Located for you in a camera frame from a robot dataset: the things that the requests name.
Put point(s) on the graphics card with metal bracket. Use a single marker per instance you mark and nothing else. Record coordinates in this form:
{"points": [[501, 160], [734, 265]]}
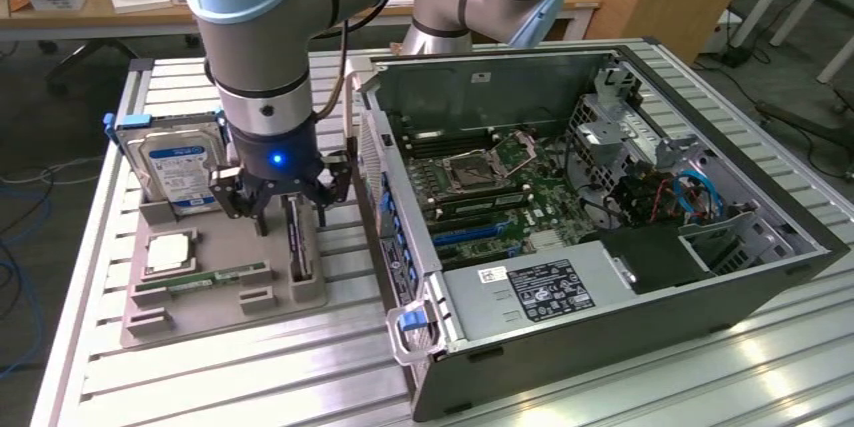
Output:
{"points": [[298, 242]]}

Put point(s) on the CPU socket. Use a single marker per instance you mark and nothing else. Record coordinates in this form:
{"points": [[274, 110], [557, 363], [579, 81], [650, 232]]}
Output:
{"points": [[473, 171]]}

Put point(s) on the grey power supply with label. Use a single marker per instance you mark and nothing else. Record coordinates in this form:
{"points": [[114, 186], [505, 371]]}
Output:
{"points": [[567, 287]]}

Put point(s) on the grey parts rack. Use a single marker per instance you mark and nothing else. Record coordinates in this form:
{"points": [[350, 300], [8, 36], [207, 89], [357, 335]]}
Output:
{"points": [[221, 307]]}

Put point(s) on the wooden desk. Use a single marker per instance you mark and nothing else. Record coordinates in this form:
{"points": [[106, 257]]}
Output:
{"points": [[67, 22]]}

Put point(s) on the silver CPU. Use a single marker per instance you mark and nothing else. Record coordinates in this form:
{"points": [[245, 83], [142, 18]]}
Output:
{"points": [[167, 252]]}

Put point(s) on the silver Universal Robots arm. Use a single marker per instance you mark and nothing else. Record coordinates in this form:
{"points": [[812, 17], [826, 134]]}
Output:
{"points": [[267, 47]]}

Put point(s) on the blue case latch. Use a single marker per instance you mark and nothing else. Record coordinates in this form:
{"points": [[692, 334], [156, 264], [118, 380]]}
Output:
{"points": [[411, 322]]}

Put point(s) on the white table frame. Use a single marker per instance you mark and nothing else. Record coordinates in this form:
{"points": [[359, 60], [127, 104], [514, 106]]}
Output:
{"points": [[768, 2]]}

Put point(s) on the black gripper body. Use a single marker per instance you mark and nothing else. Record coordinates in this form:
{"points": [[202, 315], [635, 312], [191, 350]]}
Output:
{"points": [[277, 162]]}

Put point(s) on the green motherboard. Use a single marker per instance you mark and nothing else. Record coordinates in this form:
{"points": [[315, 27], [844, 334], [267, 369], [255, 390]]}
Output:
{"points": [[534, 197]]}

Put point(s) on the hard disk in blue caddy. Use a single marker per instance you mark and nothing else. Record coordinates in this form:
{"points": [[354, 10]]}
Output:
{"points": [[176, 167]]}

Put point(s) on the black chair base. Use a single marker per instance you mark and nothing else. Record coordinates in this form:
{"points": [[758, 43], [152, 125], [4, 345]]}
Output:
{"points": [[87, 54], [808, 119]]}

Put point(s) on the metal socket cover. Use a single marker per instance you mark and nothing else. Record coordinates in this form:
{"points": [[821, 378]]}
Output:
{"points": [[517, 152]]}

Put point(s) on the open black PC case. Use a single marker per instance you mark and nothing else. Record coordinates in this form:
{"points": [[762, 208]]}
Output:
{"points": [[601, 347]]}

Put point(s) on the green RAM stick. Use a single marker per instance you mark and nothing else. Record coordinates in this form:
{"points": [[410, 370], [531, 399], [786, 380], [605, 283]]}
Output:
{"points": [[200, 280], [481, 204]]}

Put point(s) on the metal drive cage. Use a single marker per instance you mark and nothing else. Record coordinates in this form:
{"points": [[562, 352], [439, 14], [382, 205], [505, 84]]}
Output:
{"points": [[614, 147]]}

